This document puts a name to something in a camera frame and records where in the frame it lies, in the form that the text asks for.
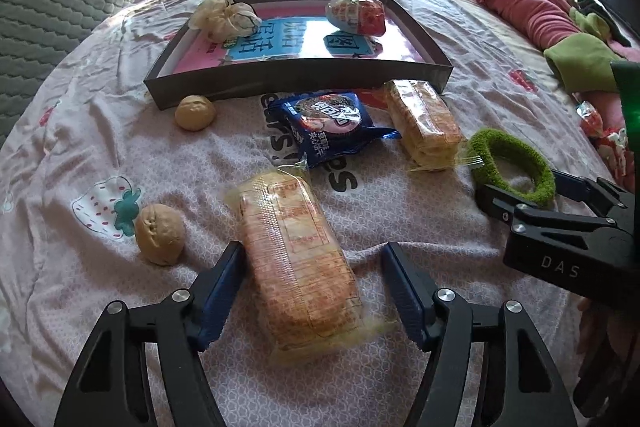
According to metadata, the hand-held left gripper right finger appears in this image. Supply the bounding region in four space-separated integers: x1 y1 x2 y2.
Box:
380 241 588 427

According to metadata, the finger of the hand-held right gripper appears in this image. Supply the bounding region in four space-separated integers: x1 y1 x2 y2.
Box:
552 169 626 219
475 183 617 234

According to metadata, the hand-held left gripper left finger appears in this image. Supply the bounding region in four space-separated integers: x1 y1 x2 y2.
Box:
52 241 247 427

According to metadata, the green fuzzy scrunchie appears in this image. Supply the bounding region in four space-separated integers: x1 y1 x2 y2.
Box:
467 128 557 208

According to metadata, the large orange cracker packet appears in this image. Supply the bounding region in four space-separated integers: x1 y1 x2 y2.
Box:
222 157 386 355

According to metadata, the blue cookie packet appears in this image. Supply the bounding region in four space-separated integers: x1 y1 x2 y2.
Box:
265 92 402 170

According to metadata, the walnut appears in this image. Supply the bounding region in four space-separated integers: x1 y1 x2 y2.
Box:
174 94 217 132
135 203 186 266

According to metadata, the dark cardboard box tray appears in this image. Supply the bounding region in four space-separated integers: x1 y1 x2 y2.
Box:
143 0 455 110

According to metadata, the person's right hand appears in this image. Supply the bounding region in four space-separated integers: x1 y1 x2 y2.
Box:
575 297 640 415

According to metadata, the wrapped candy on bed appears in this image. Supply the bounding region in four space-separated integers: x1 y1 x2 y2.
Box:
600 127 628 178

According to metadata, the wrapped lollipop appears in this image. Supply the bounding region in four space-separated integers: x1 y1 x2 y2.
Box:
575 101 606 138

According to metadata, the small orange cracker packet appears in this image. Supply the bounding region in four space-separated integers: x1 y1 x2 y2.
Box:
382 79 466 170

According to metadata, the green cloth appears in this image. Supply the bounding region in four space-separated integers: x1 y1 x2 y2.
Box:
544 12 626 94

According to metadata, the strawberry print bedsheet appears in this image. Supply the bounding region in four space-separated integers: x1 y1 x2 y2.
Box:
0 0 631 427

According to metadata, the dark clothes heap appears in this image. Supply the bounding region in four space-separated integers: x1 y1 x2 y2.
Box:
555 0 631 48

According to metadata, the pink blanket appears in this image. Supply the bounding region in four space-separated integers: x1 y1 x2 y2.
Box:
462 0 640 188

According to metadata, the foil wrapped candy egg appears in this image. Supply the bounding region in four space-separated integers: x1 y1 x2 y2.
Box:
325 0 387 38

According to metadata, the cream mesh pouch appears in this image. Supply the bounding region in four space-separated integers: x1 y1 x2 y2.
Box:
189 0 263 42

